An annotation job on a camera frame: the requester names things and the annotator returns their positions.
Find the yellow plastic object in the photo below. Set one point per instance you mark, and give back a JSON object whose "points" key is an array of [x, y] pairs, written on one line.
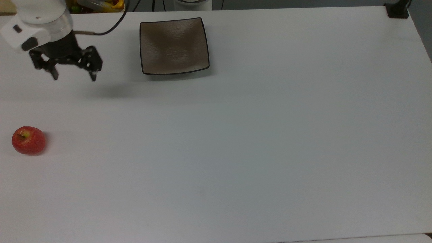
{"points": [[113, 6]]}

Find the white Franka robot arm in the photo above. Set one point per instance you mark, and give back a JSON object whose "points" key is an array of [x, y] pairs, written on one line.
{"points": [[40, 17]]}

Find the red apple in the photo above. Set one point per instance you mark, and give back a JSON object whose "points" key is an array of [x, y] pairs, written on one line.
{"points": [[28, 141]]}

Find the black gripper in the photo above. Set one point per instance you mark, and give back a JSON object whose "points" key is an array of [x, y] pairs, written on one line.
{"points": [[62, 49]]}

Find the black camera stand pole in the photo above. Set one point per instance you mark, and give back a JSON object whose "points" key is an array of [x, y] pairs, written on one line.
{"points": [[398, 10]]}

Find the brown square ceramic plate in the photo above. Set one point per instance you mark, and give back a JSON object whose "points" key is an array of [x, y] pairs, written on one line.
{"points": [[173, 45]]}

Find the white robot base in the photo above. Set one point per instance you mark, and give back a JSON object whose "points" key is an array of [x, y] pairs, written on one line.
{"points": [[193, 5]]}

